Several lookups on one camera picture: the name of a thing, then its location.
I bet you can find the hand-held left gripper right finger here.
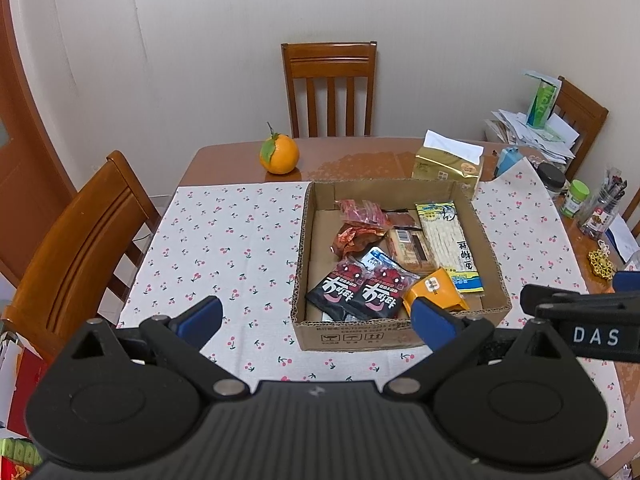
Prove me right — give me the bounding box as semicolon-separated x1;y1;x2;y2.
382;297;563;404

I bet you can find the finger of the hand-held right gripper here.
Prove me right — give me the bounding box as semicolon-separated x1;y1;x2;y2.
614;271;640;295
520;284;640;325

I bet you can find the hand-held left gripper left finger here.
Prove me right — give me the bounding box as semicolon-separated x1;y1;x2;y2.
60;296;251;402

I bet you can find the orange snack packet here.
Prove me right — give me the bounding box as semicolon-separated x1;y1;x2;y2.
402;267;471;321

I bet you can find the black red snack packet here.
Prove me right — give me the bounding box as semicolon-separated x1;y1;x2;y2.
362;265;421;321
305;257;373;322

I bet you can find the brown cracker packet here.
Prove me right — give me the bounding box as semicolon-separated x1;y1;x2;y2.
386;227;437;276

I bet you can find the blue white snack packet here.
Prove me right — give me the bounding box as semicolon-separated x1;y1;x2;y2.
360;246;401;273

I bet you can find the cardboard box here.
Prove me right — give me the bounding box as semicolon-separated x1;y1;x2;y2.
290;178;513;352

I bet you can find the dark brown snack packet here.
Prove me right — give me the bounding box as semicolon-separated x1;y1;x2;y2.
385;211;421;231

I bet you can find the red brown snack packet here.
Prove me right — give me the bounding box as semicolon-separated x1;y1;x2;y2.
330;222;391;258

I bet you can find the red clear snack packet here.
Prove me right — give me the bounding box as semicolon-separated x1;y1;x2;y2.
335;199;393;227

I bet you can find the gold ornament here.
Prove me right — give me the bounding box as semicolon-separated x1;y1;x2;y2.
586;249;615;278

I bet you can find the white envelope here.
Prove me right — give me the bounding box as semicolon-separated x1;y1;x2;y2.
605;215;640;263

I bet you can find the clear jar of pens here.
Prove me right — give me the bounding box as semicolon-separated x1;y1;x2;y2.
580;167;628;240

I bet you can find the cherry print tablecloth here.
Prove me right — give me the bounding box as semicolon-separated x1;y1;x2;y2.
116;157;631;453

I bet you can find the green lid bottle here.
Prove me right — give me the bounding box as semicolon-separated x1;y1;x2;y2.
560;180;591;219

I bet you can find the dark jar with black lid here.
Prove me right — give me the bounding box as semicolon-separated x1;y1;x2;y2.
537;162;568;201

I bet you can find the wooden chair with curved back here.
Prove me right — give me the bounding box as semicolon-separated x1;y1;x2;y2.
2;150;162;361

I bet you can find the gold tissue pack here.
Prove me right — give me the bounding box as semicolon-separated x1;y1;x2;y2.
411;130;485;200

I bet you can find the small blue box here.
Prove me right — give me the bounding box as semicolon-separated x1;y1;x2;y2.
495;146;523;177

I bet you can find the wooden chair with papers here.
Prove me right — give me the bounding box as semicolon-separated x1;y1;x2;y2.
547;76;610;158

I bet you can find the orange fruit with leaf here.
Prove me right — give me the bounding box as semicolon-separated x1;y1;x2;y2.
259;122;300;176

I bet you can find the red paper bag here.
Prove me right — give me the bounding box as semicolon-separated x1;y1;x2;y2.
0;345;51;441

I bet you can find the pile of white papers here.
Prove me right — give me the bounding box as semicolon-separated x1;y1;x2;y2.
482;107;581;163

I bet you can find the green white carton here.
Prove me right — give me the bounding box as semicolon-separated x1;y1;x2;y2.
524;71;562;128

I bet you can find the green patterned box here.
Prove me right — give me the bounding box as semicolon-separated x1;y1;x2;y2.
0;437;43;471

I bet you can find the wooden door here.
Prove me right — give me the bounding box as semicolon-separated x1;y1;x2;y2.
0;0;78;281

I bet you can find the wooden slatted chair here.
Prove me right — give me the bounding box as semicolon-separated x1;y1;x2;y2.
280;41;378;139

